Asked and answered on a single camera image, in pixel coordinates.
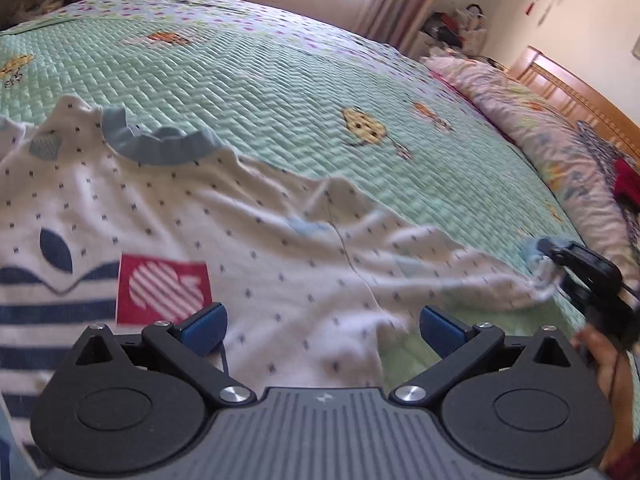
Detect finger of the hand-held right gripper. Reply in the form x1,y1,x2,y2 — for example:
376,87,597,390
544,241,623,291

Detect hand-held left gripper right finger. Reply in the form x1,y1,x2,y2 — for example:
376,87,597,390
390,306,576,405

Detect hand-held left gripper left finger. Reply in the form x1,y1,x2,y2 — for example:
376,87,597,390
67,302,257,407

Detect white dotted shirt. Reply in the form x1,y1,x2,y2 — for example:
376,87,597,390
0,94,563,480

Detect person's right forearm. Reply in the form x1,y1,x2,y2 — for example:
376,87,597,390
602,355,640,480

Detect person's right hand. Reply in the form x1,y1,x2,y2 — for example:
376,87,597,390
571,324,626,404

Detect red garment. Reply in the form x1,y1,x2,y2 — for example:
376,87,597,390
614,157,640,206

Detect dark patterned cloth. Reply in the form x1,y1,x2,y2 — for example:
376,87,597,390
575,120,640,241

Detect floral duvet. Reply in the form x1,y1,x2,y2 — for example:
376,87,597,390
422,55,640,301

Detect wooden headboard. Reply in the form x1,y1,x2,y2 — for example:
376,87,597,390
510,45,640,161

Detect green quilted bee bedspread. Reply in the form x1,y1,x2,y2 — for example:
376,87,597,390
0,0,601,411

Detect dark red bag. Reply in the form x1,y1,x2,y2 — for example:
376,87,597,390
425,12,463,43

